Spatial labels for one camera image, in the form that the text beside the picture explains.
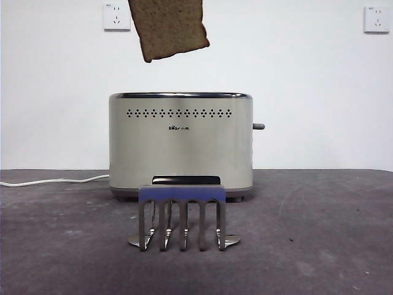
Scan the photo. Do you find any brown bread slice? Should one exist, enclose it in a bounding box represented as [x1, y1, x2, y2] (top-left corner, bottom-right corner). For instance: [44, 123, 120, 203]
[127, 0, 211, 64]

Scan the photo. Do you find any cream two-slot toaster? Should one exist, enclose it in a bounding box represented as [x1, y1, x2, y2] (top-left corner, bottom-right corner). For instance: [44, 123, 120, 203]
[108, 91, 254, 203]

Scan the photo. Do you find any metal toast rack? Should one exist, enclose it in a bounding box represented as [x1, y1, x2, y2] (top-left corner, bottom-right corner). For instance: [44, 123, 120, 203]
[127, 184, 242, 252]

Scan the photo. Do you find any white wall socket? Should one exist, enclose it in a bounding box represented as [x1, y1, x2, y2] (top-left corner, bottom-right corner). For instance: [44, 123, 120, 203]
[364, 6, 391, 35]
[103, 3, 131, 33]

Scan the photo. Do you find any white power cable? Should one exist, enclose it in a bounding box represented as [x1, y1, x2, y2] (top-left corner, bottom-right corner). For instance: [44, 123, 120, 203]
[0, 174, 111, 187]

